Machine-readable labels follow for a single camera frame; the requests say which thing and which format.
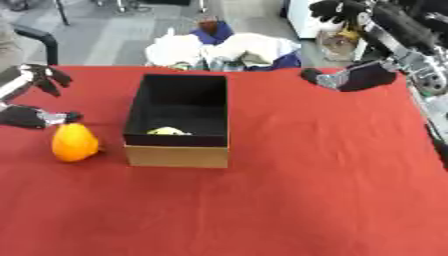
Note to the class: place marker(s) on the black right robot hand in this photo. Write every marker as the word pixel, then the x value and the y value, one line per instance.
pixel 402 30

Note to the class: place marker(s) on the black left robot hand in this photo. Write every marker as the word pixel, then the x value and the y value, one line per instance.
pixel 23 116

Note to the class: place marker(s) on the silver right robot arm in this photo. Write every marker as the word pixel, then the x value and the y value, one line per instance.
pixel 434 103

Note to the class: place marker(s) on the cardboard box with black inside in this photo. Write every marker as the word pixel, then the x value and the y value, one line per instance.
pixel 178 110

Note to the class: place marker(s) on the orange toy pear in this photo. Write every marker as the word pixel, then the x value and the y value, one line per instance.
pixel 74 143

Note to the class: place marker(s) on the clear plastic bag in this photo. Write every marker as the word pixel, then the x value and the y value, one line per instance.
pixel 338 46

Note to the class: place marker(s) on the black chair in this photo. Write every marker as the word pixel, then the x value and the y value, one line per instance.
pixel 41 38

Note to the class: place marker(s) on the white cabinet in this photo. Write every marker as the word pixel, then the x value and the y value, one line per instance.
pixel 303 18

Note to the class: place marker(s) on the yellow toy fruit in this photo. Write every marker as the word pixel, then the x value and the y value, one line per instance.
pixel 168 131

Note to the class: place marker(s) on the white cloth bundle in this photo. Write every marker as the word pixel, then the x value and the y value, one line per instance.
pixel 233 48

